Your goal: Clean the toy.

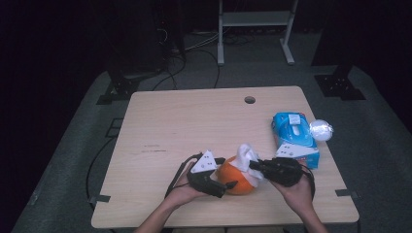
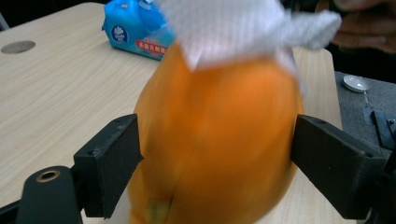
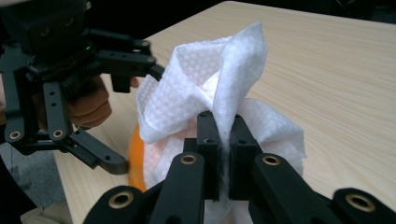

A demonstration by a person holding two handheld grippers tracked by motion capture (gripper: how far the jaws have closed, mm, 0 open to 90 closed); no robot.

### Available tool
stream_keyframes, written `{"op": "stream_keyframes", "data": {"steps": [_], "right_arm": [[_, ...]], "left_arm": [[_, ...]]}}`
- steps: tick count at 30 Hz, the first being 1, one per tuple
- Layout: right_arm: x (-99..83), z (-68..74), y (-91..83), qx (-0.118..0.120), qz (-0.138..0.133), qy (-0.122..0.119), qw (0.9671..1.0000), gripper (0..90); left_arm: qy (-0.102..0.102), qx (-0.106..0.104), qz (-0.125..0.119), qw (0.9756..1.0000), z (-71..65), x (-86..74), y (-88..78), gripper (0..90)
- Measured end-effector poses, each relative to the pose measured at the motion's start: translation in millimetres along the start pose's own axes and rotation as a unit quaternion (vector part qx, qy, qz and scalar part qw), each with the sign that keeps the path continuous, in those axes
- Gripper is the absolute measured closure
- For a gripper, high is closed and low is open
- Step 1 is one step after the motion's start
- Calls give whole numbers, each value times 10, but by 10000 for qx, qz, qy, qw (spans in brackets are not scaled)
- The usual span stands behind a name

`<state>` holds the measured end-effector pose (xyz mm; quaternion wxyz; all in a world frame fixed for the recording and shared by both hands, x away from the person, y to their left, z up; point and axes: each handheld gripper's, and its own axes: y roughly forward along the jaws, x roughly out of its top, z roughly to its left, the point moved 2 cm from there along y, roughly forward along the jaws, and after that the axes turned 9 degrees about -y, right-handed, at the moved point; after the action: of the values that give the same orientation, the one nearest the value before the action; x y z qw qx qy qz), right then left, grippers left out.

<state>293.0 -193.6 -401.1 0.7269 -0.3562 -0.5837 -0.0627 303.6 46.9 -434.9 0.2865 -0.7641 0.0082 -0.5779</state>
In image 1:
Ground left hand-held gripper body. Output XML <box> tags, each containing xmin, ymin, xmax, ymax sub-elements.
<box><xmin>186</xmin><ymin>150</ymin><xmax>228</xmax><ymax>199</ymax></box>

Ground dark equipment rack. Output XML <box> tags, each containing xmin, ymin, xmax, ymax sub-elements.
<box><xmin>106</xmin><ymin>0</ymin><xmax>188</xmax><ymax>78</ymax></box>

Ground black metal stand base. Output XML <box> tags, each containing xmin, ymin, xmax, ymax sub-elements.
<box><xmin>314</xmin><ymin>73</ymin><xmax>367</xmax><ymax>102</ymax></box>
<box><xmin>96</xmin><ymin>77</ymin><xmax>141</xmax><ymax>106</ymax></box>

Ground black floor cable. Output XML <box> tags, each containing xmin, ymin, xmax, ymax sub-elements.
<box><xmin>85</xmin><ymin>137</ymin><xmax>115</xmax><ymax>204</ymax></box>
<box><xmin>181</xmin><ymin>48</ymin><xmax>222</xmax><ymax>89</ymax></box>
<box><xmin>152</xmin><ymin>53</ymin><xmax>189</xmax><ymax>92</ymax></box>

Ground person's right hand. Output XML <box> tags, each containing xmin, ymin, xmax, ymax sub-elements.
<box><xmin>270</xmin><ymin>174</ymin><xmax>316</xmax><ymax>216</ymax></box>

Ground white floor cables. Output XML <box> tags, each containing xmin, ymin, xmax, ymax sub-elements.
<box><xmin>184</xmin><ymin>30</ymin><xmax>222</xmax><ymax>52</ymax></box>

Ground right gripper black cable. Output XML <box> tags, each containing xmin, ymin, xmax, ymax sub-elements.
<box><xmin>300</xmin><ymin>164</ymin><xmax>317</xmax><ymax>199</ymax></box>

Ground orange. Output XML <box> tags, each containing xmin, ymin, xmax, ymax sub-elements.
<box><xmin>216</xmin><ymin>155</ymin><xmax>258</xmax><ymax>196</ymax></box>

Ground black tape strip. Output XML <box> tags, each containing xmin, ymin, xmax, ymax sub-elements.
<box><xmin>88</xmin><ymin>194</ymin><xmax>112</xmax><ymax>205</ymax></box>
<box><xmin>334</xmin><ymin>187</ymin><xmax>361</xmax><ymax>199</ymax></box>

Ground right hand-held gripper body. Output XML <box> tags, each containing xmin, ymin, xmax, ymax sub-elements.
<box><xmin>262</xmin><ymin>143</ymin><xmax>321</xmax><ymax>188</ymax></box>

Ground person's left hand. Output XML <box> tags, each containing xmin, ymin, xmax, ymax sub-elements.
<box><xmin>162</xmin><ymin>170</ymin><xmax>209</xmax><ymax>211</ymax></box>

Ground blue wet wipes pack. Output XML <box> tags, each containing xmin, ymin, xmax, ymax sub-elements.
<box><xmin>271</xmin><ymin>112</ymin><xmax>321</xmax><ymax>171</ymax></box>

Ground shiny white round ball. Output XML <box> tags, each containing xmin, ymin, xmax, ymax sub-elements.
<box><xmin>308</xmin><ymin>118</ymin><xmax>334</xmax><ymax>142</ymax></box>

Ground white metal stand frame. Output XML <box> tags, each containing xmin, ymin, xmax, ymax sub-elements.
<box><xmin>217</xmin><ymin>0</ymin><xmax>299</xmax><ymax>67</ymax></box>

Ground white wet wipe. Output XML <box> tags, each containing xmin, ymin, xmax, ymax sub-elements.
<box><xmin>237</xmin><ymin>143</ymin><xmax>265</xmax><ymax>189</ymax></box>

